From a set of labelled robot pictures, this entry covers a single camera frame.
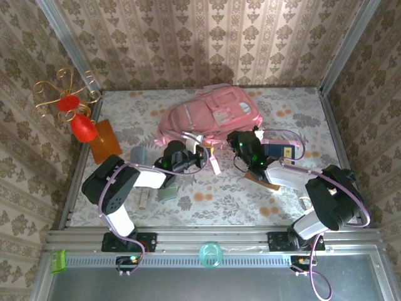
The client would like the green packet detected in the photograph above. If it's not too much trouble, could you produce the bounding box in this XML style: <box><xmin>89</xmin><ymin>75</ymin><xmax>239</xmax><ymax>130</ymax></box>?
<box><xmin>49</xmin><ymin>249</ymin><xmax>68</xmax><ymax>275</ymax></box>

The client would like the orange brown base block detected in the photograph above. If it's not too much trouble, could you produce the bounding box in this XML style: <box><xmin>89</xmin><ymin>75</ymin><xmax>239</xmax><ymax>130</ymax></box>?
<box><xmin>88</xmin><ymin>119</ymin><xmax>123</xmax><ymax>165</ymax></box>

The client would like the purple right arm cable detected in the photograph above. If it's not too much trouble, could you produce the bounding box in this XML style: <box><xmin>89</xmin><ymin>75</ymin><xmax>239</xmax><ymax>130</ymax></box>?
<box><xmin>259</xmin><ymin>129</ymin><xmax>371</xmax><ymax>301</ymax></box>

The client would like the aluminium frame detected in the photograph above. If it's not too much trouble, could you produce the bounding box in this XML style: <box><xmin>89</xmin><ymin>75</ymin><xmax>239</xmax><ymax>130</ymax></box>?
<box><xmin>31</xmin><ymin>0</ymin><xmax>389</xmax><ymax>301</ymax></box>

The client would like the teal tape roll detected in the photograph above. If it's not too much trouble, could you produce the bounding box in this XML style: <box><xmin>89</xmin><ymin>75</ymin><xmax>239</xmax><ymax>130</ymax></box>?
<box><xmin>199</xmin><ymin>241</ymin><xmax>224</xmax><ymax>269</ymax></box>

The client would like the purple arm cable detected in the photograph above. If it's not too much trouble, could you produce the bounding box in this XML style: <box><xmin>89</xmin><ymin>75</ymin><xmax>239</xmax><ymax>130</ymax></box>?
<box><xmin>97</xmin><ymin>145</ymin><xmax>210</xmax><ymax>277</ymax></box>
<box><xmin>259</xmin><ymin>129</ymin><xmax>371</xmax><ymax>301</ymax></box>

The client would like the blue book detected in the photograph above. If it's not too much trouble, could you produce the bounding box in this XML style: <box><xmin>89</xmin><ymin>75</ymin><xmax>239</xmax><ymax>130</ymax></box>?
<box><xmin>261</xmin><ymin>140</ymin><xmax>299</xmax><ymax>166</ymax></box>

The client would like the small black circuit board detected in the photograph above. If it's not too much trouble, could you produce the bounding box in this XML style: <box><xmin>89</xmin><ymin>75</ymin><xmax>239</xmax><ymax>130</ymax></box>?
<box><xmin>115</xmin><ymin>255</ymin><xmax>142</xmax><ymax>273</ymax></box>
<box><xmin>289</xmin><ymin>255</ymin><xmax>315</xmax><ymax>273</ymax></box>

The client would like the slotted grey cable duct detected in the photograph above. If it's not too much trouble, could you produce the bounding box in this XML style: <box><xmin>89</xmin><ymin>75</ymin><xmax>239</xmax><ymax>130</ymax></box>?
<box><xmin>64</xmin><ymin>253</ymin><xmax>294</xmax><ymax>269</ymax></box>

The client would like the red and gold ornament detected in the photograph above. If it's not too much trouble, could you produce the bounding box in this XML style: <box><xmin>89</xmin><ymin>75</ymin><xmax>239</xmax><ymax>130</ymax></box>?
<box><xmin>32</xmin><ymin>67</ymin><xmax>103</xmax><ymax>144</ymax></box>

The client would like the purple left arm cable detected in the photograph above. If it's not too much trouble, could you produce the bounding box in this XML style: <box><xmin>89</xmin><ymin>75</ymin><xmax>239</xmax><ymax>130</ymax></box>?
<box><xmin>97</xmin><ymin>145</ymin><xmax>210</xmax><ymax>277</ymax></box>

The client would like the pink student backpack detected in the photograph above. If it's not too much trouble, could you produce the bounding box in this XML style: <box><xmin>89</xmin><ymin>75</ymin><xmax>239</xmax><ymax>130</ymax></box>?
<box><xmin>153</xmin><ymin>83</ymin><xmax>264</xmax><ymax>176</ymax></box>

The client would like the grey metal sheet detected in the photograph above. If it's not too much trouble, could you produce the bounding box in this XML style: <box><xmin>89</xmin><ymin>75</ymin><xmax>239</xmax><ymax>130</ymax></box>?
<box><xmin>46</xmin><ymin>253</ymin><xmax>388</xmax><ymax>301</ymax></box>

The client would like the grey cup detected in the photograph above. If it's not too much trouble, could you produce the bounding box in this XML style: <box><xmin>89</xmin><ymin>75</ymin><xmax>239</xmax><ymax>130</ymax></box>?
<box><xmin>129</xmin><ymin>146</ymin><xmax>148</xmax><ymax>165</ymax></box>

